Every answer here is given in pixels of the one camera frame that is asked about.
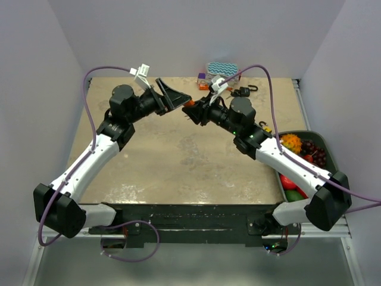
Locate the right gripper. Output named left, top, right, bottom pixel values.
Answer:
left=183, top=91, right=241, bottom=136

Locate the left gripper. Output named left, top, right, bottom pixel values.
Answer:
left=127, top=78, right=191, bottom=124

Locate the orange padlock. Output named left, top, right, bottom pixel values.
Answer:
left=184, top=100, right=195, bottom=107

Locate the yellow padlock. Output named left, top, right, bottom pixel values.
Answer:
left=258, top=121, right=272, bottom=134

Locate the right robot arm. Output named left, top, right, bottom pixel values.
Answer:
left=182, top=97, right=352, bottom=235

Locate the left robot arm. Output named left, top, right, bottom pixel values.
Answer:
left=33, top=78, right=192, bottom=238

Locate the orange box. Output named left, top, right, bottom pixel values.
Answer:
left=197, top=73, right=236, bottom=91

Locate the blue zigzag sponge pack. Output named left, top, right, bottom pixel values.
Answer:
left=205, top=62, right=239, bottom=81

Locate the black padlock with keys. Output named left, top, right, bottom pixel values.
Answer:
left=227, top=85, right=258, bottom=98

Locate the orange spiky fruit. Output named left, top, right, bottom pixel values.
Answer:
left=280, top=133, right=302, bottom=154

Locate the dark grapes bunch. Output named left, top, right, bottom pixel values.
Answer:
left=301, top=140, right=327, bottom=169

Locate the red apple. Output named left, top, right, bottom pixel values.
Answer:
left=280, top=175, right=297, bottom=190

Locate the green mango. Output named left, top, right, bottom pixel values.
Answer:
left=285, top=189, right=304, bottom=202

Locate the grey fruit tray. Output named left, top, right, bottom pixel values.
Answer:
left=278, top=130, right=337, bottom=203

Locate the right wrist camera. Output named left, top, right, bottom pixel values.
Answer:
left=209, top=75, right=228, bottom=105

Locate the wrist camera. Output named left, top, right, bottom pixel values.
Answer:
left=209, top=75, right=228, bottom=105
left=129, top=64, right=151, bottom=91

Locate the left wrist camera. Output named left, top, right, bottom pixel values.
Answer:
left=129, top=64, right=151, bottom=91

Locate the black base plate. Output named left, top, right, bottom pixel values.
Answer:
left=89, top=204, right=299, bottom=253

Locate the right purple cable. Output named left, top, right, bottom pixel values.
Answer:
left=223, top=64, right=381, bottom=214

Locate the aluminium rail frame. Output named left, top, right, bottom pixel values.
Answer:
left=21, top=76, right=365, bottom=286

